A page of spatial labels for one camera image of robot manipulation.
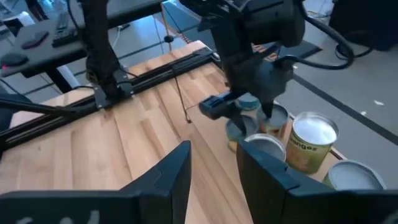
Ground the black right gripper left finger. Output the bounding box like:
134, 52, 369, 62
119, 140, 193, 224

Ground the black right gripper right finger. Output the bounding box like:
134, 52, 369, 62
236, 140, 300, 224

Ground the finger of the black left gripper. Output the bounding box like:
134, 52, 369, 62
229, 110, 249, 137
260, 101, 275, 120

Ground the wooden shelf board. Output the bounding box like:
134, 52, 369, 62
185, 93, 346, 224

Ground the red swirl label tin can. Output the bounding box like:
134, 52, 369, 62
256, 103, 290, 140

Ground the black floor mat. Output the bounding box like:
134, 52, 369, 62
273, 39, 323, 60

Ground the tall oranges label tin can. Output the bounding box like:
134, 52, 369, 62
285, 111, 340, 175

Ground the wide green label tin can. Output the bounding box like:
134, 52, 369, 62
322, 159, 387, 191

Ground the black bag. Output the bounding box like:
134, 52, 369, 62
328, 0, 398, 52

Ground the dark grey desk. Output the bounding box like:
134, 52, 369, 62
0, 0, 166, 79

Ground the black narrow keyboard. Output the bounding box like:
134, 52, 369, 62
51, 11, 79, 48

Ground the dark phone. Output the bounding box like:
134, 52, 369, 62
21, 30, 50, 50

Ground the black computer mouse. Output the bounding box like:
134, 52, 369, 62
0, 52, 29, 68

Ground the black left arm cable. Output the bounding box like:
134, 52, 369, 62
273, 2, 356, 71

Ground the black aluminium mounting rail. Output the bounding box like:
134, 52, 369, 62
0, 46, 219, 151

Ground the black cable sleeve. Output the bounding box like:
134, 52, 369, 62
0, 94, 98, 119

